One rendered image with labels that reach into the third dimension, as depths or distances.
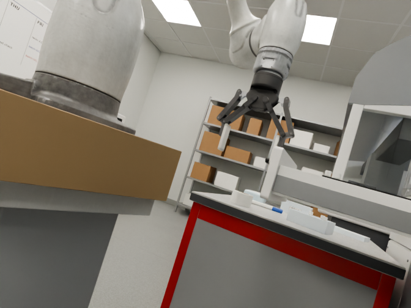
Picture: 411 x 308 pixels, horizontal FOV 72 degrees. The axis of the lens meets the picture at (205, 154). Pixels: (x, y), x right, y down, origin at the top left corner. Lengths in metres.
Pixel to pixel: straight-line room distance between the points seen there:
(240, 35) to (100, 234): 0.64
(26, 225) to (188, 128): 4.91
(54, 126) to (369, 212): 0.52
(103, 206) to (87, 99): 0.18
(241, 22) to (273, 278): 0.72
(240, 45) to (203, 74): 4.69
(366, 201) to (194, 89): 5.05
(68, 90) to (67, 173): 0.16
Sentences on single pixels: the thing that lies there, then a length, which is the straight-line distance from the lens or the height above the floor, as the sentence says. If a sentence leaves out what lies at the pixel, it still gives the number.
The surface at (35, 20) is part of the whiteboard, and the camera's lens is 3.96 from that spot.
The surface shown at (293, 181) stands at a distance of 0.59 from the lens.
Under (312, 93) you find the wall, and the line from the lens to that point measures 5.17.
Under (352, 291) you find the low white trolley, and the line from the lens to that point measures 0.85.
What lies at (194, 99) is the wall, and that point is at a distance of 5.43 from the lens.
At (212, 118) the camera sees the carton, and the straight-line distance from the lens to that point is 4.74.
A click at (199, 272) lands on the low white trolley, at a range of 0.92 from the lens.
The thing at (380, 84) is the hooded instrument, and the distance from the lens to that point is 1.64.
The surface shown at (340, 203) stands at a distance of 0.58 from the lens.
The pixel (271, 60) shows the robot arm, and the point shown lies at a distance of 0.73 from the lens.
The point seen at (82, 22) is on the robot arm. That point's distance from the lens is 0.55.
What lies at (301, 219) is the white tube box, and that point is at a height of 0.78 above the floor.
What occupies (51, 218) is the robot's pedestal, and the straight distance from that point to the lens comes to 0.51.
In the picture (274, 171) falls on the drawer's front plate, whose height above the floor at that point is 0.88.
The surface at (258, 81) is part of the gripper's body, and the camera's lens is 0.72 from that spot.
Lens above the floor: 0.84
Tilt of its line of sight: 3 degrees up
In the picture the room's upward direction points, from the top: 17 degrees clockwise
